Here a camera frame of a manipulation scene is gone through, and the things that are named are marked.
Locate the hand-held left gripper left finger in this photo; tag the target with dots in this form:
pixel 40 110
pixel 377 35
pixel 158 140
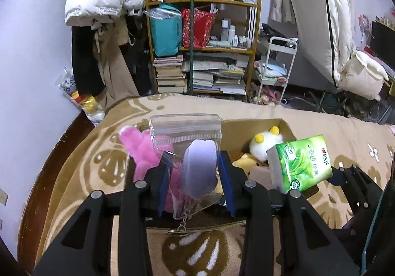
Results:
pixel 163 192

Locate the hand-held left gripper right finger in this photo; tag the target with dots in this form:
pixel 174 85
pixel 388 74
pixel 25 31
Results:
pixel 230 199

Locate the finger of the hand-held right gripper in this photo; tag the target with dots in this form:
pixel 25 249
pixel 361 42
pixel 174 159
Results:
pixel 358 186
pixel 311 192

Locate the green tissue pack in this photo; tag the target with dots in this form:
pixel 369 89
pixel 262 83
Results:
pixel 299 165

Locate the clear pouch with purple charm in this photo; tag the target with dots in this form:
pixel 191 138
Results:
pixel 197 168

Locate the pink rabbit plush toy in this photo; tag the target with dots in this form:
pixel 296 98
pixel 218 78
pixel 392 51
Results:
pixel 139 152

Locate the white duck plush pink base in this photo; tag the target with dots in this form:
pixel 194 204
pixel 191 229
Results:
pixel 262 148

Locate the printed cardboard box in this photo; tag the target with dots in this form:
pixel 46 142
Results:
pixel 240 134

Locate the yellow dog plush toy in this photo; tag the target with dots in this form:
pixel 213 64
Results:
pixel 243 159

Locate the beige printed blanket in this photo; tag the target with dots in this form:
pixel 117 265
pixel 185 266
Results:
pixel 92 155

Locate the stack of books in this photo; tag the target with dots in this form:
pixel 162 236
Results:
pixel 169 75

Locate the plastic bag of toys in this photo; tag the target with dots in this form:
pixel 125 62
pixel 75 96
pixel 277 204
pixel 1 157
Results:
pixel 83 100

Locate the pile of books and papers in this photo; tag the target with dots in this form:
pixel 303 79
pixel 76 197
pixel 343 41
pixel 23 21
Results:
pixel 219 77

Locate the white rolling cart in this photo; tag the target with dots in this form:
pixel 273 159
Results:
pixel 274 72

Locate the beige hanging trousers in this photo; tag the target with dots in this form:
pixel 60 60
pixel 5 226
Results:
pixel 115 69

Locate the black hanging garment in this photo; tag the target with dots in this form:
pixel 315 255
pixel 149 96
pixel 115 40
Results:
pixel 140 60

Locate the black screen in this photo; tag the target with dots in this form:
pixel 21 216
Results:
pixel 382 41

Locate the green pole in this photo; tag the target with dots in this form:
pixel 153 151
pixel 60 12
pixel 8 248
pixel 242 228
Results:
pixel 192 47

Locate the black hanging coat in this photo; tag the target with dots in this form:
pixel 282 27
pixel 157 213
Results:
pixel 86 60

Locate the teal bag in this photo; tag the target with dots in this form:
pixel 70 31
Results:
pixel 165 35

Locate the black item on cart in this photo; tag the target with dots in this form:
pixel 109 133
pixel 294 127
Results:
pixel 274 34

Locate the group of white bottles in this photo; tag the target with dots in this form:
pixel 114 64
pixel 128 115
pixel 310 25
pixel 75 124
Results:
pixel 231 34

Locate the red patterned bag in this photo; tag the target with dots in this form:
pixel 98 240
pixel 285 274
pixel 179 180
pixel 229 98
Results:
pixel 200 29

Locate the white folded mattress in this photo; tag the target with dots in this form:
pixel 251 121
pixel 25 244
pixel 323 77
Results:
pixel 314 11

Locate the wooden shelf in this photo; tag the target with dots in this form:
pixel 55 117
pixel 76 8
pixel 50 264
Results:
pixel 203 1

